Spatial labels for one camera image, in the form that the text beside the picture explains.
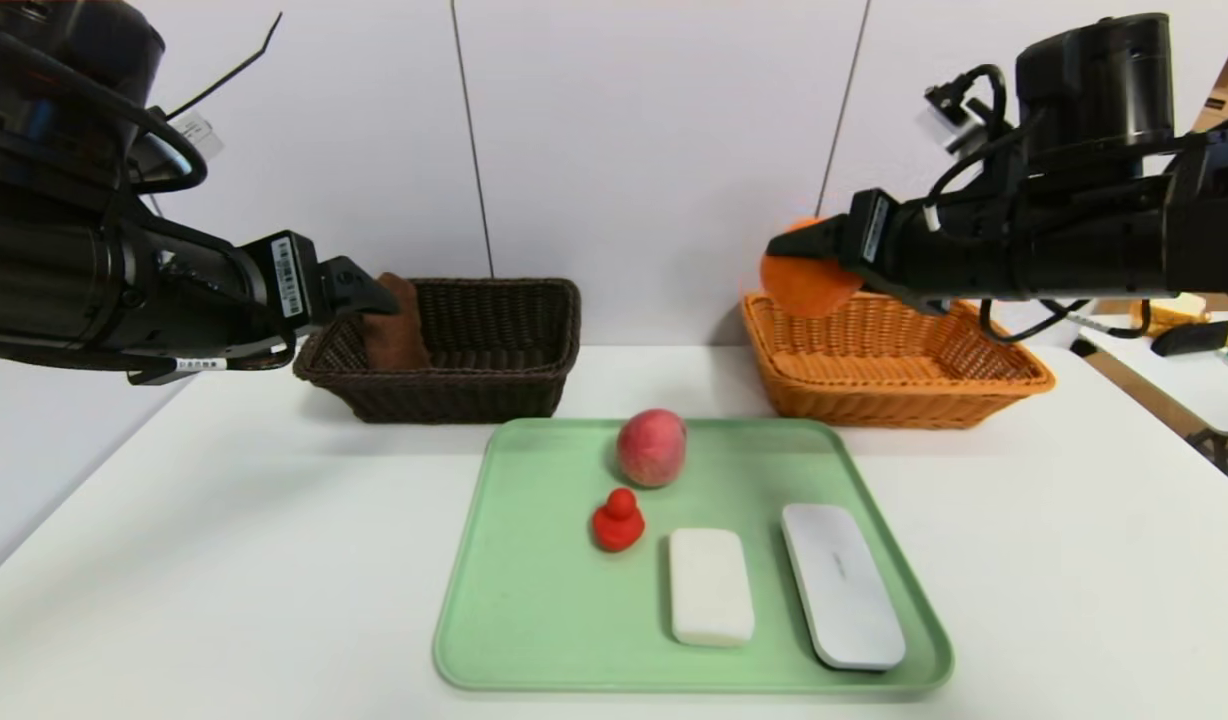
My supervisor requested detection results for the red rubber duck toy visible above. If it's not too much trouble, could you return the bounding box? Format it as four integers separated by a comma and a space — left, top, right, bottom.
591, 487, 647, 553

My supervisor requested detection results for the black oblong object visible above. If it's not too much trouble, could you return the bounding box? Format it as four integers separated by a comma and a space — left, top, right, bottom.
1150, 322, 1228, 358

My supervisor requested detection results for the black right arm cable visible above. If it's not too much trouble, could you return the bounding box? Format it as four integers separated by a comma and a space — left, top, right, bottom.
979, 295, 1100, 346

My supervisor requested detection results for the orange wicker basket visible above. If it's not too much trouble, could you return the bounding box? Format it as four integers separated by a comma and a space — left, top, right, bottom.
740, 290, 1056, 431

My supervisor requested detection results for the dark brown wicker basket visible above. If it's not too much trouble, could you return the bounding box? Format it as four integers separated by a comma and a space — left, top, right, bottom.
294, 278, 583, 425

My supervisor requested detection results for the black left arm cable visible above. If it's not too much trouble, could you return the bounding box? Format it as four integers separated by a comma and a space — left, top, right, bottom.
0, 30, 210, 196

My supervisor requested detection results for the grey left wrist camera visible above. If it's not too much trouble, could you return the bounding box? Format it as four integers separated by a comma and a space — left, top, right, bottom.
134, 108, 225, 186

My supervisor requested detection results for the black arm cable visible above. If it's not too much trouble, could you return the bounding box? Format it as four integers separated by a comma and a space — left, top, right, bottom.
0, 30, 210, 196
979, 295, 1100, 346

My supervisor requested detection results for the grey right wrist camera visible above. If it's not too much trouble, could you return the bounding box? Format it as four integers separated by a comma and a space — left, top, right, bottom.
919, 70, 1005, 156

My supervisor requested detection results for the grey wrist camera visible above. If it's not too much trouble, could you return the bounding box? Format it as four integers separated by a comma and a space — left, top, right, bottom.
134, 108, 225, 186
919, 70, 1005, 156

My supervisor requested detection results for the light green plastic tray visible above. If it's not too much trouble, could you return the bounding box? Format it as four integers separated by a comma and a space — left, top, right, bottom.
432, 418, 955, 694

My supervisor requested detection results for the white soap bar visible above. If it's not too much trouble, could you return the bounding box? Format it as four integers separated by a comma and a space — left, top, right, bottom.
669, 527, 755, 647

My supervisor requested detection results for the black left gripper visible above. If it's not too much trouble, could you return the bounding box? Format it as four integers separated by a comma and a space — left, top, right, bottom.
165, 229, 402, 361

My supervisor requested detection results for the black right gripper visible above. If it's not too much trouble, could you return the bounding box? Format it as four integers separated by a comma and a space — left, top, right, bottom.
765, 188, 1012, 302

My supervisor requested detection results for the red pink peach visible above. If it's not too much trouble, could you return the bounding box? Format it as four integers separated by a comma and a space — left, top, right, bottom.
616, 409, 688, 489

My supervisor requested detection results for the orange fruit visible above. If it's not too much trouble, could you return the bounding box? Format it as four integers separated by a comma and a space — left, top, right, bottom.
760, 218, 865, 319

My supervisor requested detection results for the white oblong case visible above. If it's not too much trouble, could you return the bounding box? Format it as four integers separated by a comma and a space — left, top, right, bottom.
781, 503, 907, 672

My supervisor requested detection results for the white side table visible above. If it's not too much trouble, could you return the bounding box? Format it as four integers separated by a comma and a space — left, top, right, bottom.
1077, 314, 1228, 437

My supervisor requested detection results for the brown towel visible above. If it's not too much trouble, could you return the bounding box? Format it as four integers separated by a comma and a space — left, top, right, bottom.
362, 272, 433, 371

